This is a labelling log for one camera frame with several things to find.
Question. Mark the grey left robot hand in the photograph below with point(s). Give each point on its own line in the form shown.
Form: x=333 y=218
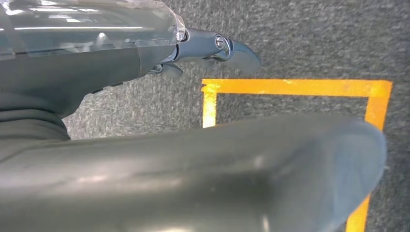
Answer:
x=192 y=179

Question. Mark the yellow floor tape rectangle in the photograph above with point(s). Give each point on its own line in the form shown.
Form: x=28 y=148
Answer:
x=288 y=87

